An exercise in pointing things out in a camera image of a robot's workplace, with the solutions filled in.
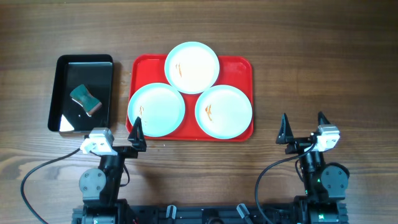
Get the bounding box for light blue plate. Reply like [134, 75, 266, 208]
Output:
[164, 42, 220, 95]
[195, 85, 252, 139]
[127, 83, 185, 138]

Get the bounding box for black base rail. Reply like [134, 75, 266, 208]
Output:
[72, 203, 349, 224]

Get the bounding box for red plastic tray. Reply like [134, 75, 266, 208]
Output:
[129, 54, 254, 141]

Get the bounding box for black rectangular tray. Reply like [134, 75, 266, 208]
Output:
[47, 54, 114, 133]

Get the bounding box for green scouring sponge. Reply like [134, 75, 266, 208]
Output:
[70, 84, 102, 116]

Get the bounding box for light blue plate top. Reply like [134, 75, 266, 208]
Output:
[164, 42, 220, 95]

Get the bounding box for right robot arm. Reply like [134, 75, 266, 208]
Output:
[276, 112, 349, 224]

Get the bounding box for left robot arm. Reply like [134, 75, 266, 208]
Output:
[72, 117, 147, 224]

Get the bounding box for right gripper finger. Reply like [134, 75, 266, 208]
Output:
[318, 111, 331, 126]
[275, 113, 294, 144]

